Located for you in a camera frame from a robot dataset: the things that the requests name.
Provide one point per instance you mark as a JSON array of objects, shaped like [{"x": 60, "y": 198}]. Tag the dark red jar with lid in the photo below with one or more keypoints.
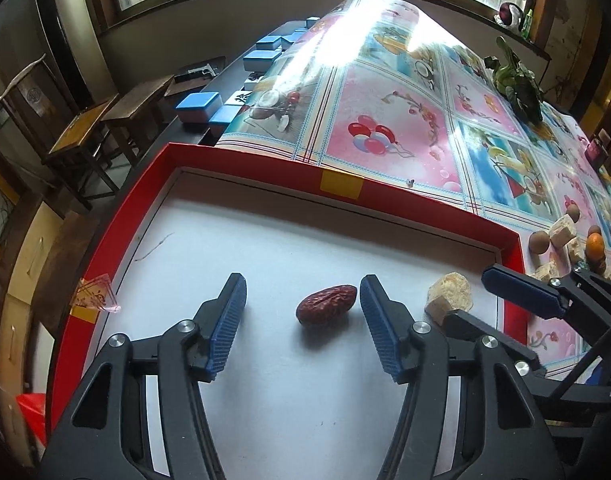
[{"x": 596, "y": 151}]

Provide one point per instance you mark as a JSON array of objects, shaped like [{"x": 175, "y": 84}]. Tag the dark red jujube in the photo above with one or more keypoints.
[{"x": 326, "y": 305}]

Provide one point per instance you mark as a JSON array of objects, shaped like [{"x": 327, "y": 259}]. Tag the wooden stool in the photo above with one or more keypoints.
[{"x": 136, "y": 120}]

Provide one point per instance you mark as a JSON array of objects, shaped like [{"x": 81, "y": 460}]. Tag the brown longan fruit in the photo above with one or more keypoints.
[
  {"x": 573, "y": 211},
  {"x": 538, "y": 242},
  {"x": 594, "y": 230}
]

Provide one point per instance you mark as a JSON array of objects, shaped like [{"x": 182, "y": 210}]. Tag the wooden chair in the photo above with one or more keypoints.
[{"x": 73, "y": 144}]

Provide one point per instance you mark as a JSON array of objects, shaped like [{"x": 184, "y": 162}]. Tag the red cardboard box tray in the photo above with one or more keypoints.
[{"x": 293, "y": 401}]

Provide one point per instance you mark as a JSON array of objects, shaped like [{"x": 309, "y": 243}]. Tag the blue and white box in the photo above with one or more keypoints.
[
  {"x": 198, "y": 107},
  {"x": 260, "y": 61}
]

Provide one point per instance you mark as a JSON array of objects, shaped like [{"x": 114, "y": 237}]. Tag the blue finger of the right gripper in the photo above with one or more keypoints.
[
  {"x": 460, "y": 324},
  {"x": 534, "y": 296}
]

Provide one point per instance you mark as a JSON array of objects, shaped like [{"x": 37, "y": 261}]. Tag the beige cake chunk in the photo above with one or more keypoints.
[
  {"x": 546, "y": 272},
  {"x": 575, "y": 250},
  {"x": 562, "y": 231}
]

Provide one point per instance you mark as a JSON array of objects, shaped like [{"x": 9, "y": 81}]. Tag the green bottle on sill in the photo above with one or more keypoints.
[{"x": 526, "y": 24}]

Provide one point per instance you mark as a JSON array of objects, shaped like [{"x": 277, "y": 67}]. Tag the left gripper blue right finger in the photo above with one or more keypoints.
[{"x": 388, "y": 323}]

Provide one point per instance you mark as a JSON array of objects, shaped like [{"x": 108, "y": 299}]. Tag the large orange tangerine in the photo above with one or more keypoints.
[{"x": 595, "y": 247}]

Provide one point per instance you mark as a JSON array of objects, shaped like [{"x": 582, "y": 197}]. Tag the dark green leafy vegetable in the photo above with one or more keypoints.
[{"x": 516, "y": 84}]

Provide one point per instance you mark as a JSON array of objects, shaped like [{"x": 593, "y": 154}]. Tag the beige hexagonal cake piece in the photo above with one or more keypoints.
[{"x": 450, "y": 293}]

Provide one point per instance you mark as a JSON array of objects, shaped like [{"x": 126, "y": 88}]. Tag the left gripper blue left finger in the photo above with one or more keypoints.
[{"x": 217, "y": 322}]

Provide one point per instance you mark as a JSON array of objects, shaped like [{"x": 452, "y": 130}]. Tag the colourful fruit print tablecloth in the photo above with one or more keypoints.
[{"x": 378, "y": 89}]

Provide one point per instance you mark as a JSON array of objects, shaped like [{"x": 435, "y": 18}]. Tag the red plastic bag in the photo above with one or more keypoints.
[{"x": 33, "y": 409}]

